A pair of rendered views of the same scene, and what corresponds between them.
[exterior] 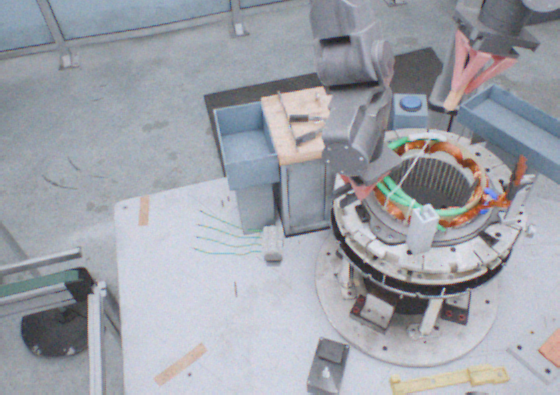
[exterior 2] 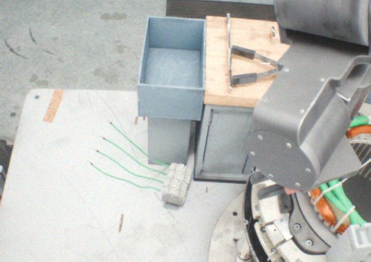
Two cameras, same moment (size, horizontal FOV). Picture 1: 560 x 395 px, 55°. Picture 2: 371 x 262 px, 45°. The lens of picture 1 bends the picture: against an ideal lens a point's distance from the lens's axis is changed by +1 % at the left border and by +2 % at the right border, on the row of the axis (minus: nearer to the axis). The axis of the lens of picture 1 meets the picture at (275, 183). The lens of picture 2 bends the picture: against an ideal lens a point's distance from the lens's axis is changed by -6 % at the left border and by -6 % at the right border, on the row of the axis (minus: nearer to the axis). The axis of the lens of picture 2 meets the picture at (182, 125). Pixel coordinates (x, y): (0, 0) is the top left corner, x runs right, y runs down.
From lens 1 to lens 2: 0.32 m
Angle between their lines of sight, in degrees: 6
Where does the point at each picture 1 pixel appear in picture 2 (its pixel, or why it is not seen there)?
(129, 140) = (86, 24)
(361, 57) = (354, 0)
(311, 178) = (239, 126)
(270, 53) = not seen: outside the picture
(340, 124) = (290, 102)
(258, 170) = (177, 101)
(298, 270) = (196, 222)
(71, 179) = (26, 48)
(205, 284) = (90, 207)
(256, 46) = not seen: outside the picture
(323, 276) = (221, 238)
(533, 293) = not seen: outside the picture
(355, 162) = (296, 171)
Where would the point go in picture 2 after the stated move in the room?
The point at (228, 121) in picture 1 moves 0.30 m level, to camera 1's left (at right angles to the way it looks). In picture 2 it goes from (162, 33) to (17, 11)
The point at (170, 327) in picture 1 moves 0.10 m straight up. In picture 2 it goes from (42, 242) to (31, 221)
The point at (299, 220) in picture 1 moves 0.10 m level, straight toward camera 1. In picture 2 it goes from (214, 167) to (202, 210)
